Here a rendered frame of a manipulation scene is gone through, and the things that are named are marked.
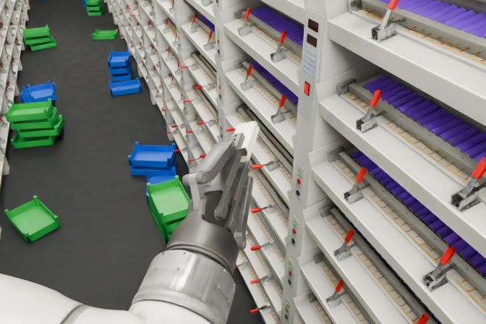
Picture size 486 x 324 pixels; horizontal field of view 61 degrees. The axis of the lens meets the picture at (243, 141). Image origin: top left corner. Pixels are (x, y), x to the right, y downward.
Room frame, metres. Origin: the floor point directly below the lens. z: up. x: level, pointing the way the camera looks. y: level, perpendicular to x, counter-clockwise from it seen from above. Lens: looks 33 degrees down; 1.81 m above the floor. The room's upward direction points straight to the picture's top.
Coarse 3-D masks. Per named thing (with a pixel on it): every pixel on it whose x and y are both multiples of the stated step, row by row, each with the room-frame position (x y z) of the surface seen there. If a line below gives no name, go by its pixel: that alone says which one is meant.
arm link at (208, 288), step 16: (160, 256) 0.27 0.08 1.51; (176, 256) 0.27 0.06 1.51; (192, 256) 0.27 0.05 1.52; (160, 272) 0.25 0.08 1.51; (176, 272) 0.25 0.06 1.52; (192, 272) 0.25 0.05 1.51; (208, 272) 0.25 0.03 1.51; (224, 272) 0.26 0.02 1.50; (144, 288) 0.24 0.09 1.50; (160, 288) 0.23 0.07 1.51; (176, 288) 0.23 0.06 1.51; (192, 288) 0.24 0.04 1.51; (208, 288) 0.24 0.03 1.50; (224, 288) 0.25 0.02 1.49; (176, 304) 0.22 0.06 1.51; (192, 304) 0.22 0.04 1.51; (208, 304) 0.23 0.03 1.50; (224, 304) 0.24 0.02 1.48; (224, 320) 0.23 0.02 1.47
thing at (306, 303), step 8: (304, 296) 0.92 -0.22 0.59; (312, 296) 0.91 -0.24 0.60; (296, 304) 0.90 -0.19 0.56; (304, 304) 0.90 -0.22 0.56; (312, 304) 0.90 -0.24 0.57; (320, 304) 0.89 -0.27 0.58; (304, 312) 0.88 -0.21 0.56; (312, 312) 0.87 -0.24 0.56; (320, 312) 0.87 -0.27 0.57; (304, 320) 0.85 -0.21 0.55; (312, 320) 0.84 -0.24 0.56; (320, 320) 0.84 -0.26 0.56; (328, 320) 0.84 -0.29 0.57
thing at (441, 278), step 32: (320, 160) 0.91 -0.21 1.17; (352, 160) 0.87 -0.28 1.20; (352, 192) 0.76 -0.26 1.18; (384, 192) 0.74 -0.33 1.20; (384, 224) 0.68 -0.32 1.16; (416, 224) 0.64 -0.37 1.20; (384, 256) 0.62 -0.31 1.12; (416, 256) 0.58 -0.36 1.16; (448, 256) 0.52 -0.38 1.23; (480, 256) 0.54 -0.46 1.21; (416, 288) 0.53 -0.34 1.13; (448, 288) 0.50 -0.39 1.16; (480, 288) 0.48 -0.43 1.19; (448, 320) 0.45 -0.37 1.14; (480, 320) 0.44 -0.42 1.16
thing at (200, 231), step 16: (208, 192) 0.36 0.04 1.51; (192, 208) 0.33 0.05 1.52; (208, 208) 0.33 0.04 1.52; (192, 224) 0.31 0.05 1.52; (208, 224) 0.31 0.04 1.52; (224, 224) 0.34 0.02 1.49; (176, 240) 0.29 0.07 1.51; (192, 240) 0.29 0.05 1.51; (208, 240) 0.29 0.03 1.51; (224, 240) 0.30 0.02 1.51; (208, 256) 0.28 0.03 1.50; (224, 256) 0.28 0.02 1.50
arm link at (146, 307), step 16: (144, 304) 0.22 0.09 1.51; (160, 304) 0.22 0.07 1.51; (80, 320) 0.20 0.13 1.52; (96, 320) 0.20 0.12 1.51; (112, 320) 0.20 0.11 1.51; (128, 320) 0.20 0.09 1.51; (144, 320) 0.20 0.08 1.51; (160, 320) 0.20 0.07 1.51; (176, 320) 0.21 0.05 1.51; (192, 320) 0.21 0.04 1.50; (208, 320) 0.22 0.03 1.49
